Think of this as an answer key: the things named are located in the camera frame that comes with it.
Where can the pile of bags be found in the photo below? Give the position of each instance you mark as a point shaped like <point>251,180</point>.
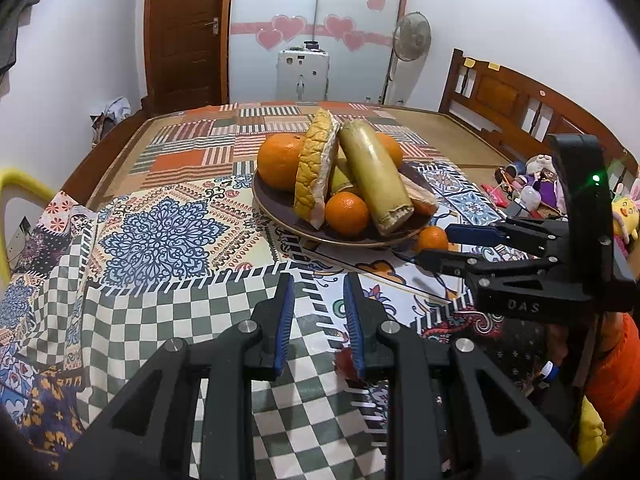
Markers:
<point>112,115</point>

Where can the white box appliance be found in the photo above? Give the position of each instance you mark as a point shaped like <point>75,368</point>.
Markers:
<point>302,75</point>

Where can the medium orange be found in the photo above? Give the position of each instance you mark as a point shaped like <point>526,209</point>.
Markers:
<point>392,147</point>

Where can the brown wooden door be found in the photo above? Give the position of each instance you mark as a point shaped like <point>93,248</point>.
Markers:
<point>185,35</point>

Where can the woven bed mat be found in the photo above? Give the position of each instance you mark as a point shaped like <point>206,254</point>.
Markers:
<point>450,135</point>

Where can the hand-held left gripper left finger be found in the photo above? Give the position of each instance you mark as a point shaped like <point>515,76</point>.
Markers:
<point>277,325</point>

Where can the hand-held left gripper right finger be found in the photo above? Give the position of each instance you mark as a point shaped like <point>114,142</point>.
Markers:
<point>356,330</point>

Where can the small pomelo piece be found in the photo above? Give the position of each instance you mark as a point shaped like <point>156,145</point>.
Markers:
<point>420,197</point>

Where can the green sugarcane piece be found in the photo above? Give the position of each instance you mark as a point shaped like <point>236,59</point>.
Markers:
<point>341,180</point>

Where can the sliding wardrobe with heart stickers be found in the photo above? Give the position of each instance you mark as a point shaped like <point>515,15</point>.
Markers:
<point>320,20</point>

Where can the tiny orange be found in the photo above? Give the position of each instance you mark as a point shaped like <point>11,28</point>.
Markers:
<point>433,238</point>

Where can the yellow sugarcane piece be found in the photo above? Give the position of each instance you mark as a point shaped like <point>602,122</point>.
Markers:
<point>375,175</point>

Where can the dark purple plate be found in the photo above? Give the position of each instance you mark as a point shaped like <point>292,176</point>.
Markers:
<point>280,215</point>

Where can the yellow plush toy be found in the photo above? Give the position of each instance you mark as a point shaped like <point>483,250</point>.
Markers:
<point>625,215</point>

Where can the large orange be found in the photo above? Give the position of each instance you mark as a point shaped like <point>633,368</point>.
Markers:
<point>280,160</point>

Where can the standing fan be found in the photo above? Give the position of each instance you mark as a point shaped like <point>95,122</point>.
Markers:
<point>410,40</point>

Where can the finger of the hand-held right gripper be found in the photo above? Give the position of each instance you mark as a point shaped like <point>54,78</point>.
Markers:
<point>450,262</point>
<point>475,234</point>

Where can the small orange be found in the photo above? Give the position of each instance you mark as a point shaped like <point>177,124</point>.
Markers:
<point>346,213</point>

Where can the large pomelo segment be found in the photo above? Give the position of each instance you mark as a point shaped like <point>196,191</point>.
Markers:
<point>312,170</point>

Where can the dark red jujube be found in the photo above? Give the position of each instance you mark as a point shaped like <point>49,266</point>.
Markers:
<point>345,362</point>

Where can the pile of small toys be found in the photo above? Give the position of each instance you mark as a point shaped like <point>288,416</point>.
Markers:
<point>535,185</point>

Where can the wooden bed headboard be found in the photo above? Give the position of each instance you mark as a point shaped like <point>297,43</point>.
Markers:
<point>525,100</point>

